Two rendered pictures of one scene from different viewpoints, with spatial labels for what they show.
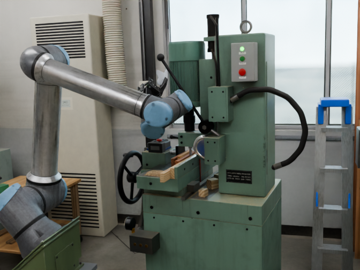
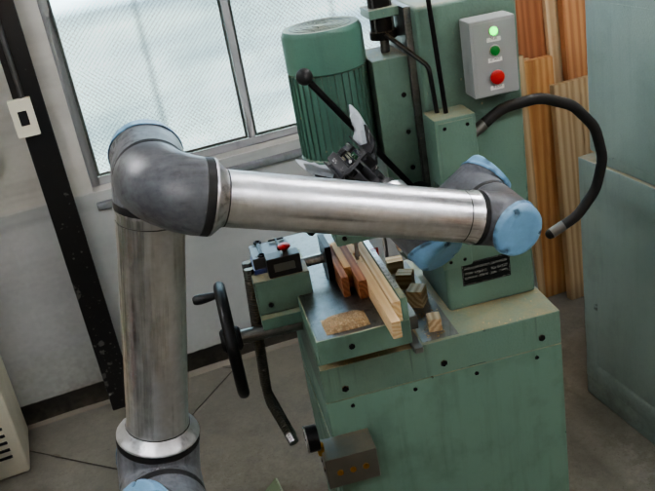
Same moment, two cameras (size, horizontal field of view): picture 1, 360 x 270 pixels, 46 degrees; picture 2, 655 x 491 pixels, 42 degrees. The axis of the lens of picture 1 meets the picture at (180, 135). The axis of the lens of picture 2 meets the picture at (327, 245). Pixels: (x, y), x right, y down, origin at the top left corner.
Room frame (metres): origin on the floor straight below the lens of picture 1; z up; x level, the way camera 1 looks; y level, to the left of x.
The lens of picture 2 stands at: (0.55, 0.98, 1.82)
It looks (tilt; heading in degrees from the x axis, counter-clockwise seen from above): 24 degrees down; 328
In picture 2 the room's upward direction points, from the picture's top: 10 degrees counter-clockwise
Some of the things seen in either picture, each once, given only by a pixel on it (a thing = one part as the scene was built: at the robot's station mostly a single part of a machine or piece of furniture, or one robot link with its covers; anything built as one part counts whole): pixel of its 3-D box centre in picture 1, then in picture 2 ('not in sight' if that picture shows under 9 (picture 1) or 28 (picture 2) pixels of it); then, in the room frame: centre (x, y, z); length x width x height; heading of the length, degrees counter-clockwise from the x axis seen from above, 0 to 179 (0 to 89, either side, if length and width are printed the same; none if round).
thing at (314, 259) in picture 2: (175, 152); (314, 259); (2.16, 0.03, 0.95); 0.09 x 0.07 x 0.09; 156
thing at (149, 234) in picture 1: (144, 241); (348, 458); (1.91, 0.19, 0.58); 0.12 x 0.08 x 0.08; 66
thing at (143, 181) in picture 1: (174, 167); (317, 288); (2.16, 0.03, 0.87); 0.61 x 0.30 x 0.06; 156
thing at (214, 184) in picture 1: (212, 183); (416, 295); (2.01, -0.15, 0.82); 0.05 x 0.04 x 0.04; 123
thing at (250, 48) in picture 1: (244, 62); (489, 55); (1.83, -0.28, 1.40); 0.10 x 0.06 x 0.16; 66
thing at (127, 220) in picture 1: (130, 225); (314, 440); (1.94, 0.25, 0.65); 0.06 x 0.04 x 0.08; 156
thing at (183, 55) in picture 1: (187, 74); (330, 94); (2.09, -0.05, 1.35); 0.18 x 0.18 x 0.31
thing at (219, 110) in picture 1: (220, 103); (451, 146); (1.86, -0.18, 1.23); 0.09 x 0.08 x 0.15; 66
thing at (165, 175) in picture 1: (188, 162); (363, 272); (2.06, -0.04, 0.92); 0.59 x 0.02 x 0.04; 156
